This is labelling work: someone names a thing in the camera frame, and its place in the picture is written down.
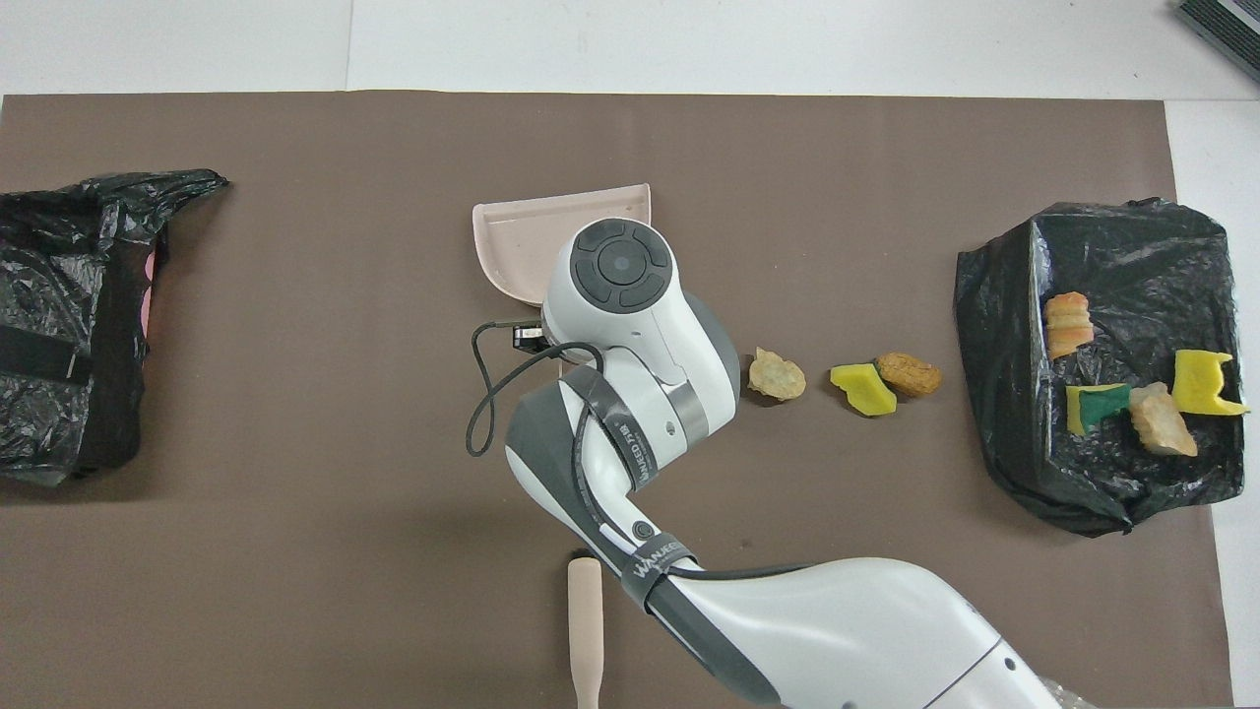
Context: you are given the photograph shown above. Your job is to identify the notched yellow sponge piece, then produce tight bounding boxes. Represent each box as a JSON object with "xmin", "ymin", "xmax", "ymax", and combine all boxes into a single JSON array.
[{"xmin": 1171, "ymin": 350, "xmax": 1249, "ymax": 417}]

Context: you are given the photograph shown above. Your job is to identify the dark grey ribbed object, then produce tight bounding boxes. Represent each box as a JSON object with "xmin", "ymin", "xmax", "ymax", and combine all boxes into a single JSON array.
[{"xmin": 1173, "ymin": 0, "xmax": 1260, "ymax": 85}]

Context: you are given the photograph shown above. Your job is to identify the beige hand brush black bristles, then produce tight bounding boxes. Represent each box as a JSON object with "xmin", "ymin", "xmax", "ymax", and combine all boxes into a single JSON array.
[{"xmin": 566, "ymin": 549, "xmax": 604, "ymax": 709}]

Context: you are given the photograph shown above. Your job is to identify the brown table mat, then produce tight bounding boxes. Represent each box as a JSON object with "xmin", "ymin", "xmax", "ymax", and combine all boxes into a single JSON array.
[{"xmin": 0, "ymin": 91, "xmax": 1236, "ymax": 709}]

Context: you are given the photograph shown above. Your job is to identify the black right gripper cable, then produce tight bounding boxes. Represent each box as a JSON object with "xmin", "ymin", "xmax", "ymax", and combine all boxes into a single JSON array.
[{"xmin": 466, "ymin": 320, "xmax": 818, "ymax": 584}]

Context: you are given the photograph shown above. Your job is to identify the pink bin with black bag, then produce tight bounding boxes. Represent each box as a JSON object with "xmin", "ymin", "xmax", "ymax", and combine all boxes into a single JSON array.
[{"xmin": 0, "ymin": 168, "xmax": 230, "ymax": 488}]

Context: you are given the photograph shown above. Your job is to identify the green and yellow sponge wedge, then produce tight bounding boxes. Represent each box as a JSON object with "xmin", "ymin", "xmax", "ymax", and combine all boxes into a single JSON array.
[{"xmin": 1065, "ymin": 382, "xmax": 1133, "ymax": 437}]

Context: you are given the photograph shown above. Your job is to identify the pale round bread piece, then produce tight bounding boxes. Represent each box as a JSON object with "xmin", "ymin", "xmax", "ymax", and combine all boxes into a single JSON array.
[{"xmin": 746, "ymin": 347, "xmax": 808, "ymax": 403}]

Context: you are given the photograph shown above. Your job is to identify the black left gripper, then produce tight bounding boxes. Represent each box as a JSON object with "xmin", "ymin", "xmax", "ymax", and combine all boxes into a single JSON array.
[{"xmin": 0, "ymin": 327, "xmax": 92, "ymax": 386}]

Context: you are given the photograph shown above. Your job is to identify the yellow sponge piece green edge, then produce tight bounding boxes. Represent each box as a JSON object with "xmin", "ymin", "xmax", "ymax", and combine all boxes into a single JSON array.
[{"xmin": 829, "ymin": 361, "xmax": 899, "ymax": 418}]

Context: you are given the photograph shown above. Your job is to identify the brown fried nugget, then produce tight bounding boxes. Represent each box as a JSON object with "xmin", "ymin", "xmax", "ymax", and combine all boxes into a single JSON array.
[{"xmin": 874, "ymin": 352, "xmax": 943, "ymax": 399}]

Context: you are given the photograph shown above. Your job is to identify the beige plastic dustpan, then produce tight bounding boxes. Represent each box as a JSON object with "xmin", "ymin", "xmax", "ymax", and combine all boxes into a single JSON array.
[{"xmin": 472, "ymin": 182, "xmax": 653, "ymax": 307}]

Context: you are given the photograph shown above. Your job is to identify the croissant bread piece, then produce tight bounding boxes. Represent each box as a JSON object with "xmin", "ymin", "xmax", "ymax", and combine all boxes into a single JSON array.
[
  {"xmin": 1043, "ymin": 291, "xmax": 1096, "ymax": 360},
  {"xmin": 1128, "ymin": 382, "xmax": 1200, "ymax": 458}
]

